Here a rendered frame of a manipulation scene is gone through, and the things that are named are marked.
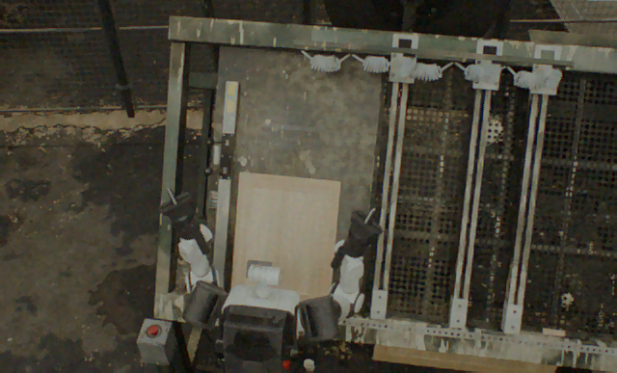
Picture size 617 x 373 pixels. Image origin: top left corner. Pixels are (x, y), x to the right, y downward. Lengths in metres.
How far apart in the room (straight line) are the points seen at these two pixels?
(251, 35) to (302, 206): 0.75
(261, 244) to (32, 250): 2.10
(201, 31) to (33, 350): 2.19
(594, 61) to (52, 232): 3.42
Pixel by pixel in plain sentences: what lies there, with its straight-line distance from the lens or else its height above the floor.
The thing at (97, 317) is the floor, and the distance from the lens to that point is 4.07.
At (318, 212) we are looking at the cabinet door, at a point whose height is 1.22.
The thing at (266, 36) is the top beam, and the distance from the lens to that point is 2.69.
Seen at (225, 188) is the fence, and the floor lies 1.28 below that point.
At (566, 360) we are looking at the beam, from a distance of 2.98.
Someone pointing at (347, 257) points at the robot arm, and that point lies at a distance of 2.34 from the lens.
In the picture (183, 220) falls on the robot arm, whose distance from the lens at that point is 2.36.
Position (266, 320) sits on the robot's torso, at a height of 1.40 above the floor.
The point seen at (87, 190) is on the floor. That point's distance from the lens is 4.79.
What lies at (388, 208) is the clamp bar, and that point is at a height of 1.27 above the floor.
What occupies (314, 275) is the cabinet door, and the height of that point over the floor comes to 1.01.
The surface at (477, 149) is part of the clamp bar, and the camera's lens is 2.74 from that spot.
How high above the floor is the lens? 3.27
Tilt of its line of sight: 45 degrees down
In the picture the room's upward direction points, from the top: straight up
